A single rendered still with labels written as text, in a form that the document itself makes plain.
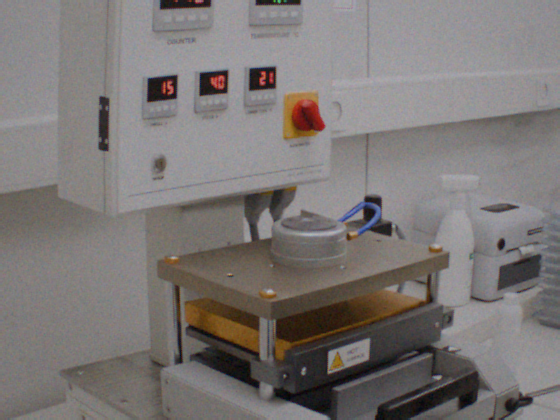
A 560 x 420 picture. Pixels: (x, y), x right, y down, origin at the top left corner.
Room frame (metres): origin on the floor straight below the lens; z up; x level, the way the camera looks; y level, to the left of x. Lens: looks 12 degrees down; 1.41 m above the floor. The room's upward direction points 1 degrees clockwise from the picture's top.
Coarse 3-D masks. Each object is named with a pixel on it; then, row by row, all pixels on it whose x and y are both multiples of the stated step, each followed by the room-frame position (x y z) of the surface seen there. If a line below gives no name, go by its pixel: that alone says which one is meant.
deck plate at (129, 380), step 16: (144, 352) 1.26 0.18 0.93; (80, 368) 1.19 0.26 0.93; (96, 368) 1.19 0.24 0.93; (112, 368) 1.20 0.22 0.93; (128, 368) 1.20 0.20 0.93; (144, 368) 1.20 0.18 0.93; (160, 368) 1.21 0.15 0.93; (80, 384) 1.14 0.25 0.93; (96, 384) 1.14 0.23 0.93; (112, 384) 1.14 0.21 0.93; (128, 384) 1.15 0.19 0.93; (144, 384) 1.15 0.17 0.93; (160, 384) 1.15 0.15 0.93; (112, 400) 1.09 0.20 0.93; (128, 400) 1.10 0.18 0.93; (144, 400) 1.10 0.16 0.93; (160, 400) 1.10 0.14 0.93; (144, 416) 1.05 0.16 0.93; (160, 416) 1.05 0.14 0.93; (512, 416) 1.06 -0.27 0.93
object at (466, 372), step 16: (464, 368) 1.02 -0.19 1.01; (432, 384) 0.97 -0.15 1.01; (448, 384) 0.98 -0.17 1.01; (464, 384) 0.99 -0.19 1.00; (400, 400) 0.93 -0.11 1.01; (416, 400) 0.94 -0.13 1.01; (432, 400) 0.96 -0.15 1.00; (448, 400) 0.98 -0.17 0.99; (464, 400) 1.01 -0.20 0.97; (384, 416) 0.91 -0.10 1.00; (400, 416) 0.92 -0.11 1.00
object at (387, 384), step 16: (400, 368) 1.03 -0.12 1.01; (416, 368) 1.04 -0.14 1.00; (352, 384) 0.98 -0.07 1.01; (368, 384) 0.99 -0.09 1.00; (384, 384) 1.01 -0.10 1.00; (400, 384) 1.03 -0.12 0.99; (416, 384) 1.05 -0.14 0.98; (336, 400) 0.96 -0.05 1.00; (352, 400) 0.98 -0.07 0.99; (368, 400) 0.99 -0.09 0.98; (384, 400) 1.01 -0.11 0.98; (480, 400) 1.02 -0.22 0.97; (336, 416) 0.96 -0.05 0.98; (352, 416) 0.98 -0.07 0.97; (368, 416) 0.98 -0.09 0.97; (416, 416) 0.98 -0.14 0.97; (432, 416) 0.98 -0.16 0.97; (448, 416) 0.98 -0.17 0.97; (464, 416) 1.00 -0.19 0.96; (480, 416) 1.02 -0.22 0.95
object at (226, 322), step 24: (192, 312) 1.08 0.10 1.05; (216, 312) 1.06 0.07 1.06; (240, 312) 1.06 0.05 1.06; (312, 312) 1.07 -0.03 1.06; (336, 312) 1.07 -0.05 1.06; (360, 312) 1.07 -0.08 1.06; (384, 312) 1.07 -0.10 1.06; (192, 336) 1.09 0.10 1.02; (216, 336) 1.06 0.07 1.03; (240, 336) 1.03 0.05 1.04; (288, 336) 0.99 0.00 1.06; (312, 336) 0.99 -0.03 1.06
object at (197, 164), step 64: (64, 0) 1.17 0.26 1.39; (128, 0) 1.09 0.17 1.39; (256, 0) 1.21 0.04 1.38; (320, 0) 1.29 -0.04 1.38; (64, 64) 1.17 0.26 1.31; (128, 64) 1.10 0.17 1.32; (192, 64) 1.16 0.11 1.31; (256, 64) 1.22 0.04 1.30; (320, 64) 1.29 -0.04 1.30; (64, 128) 1.17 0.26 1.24; (128, 128) 1.10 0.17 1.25; (192, 128) 1.16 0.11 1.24; (256, 128) 1.22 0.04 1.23; (320, 128) 1.25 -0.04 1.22; (64, 192) 1.17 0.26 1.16; (128, 192) 1.10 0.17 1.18; (192, 192) 1.16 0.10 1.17; (256, 192) 1.23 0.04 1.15
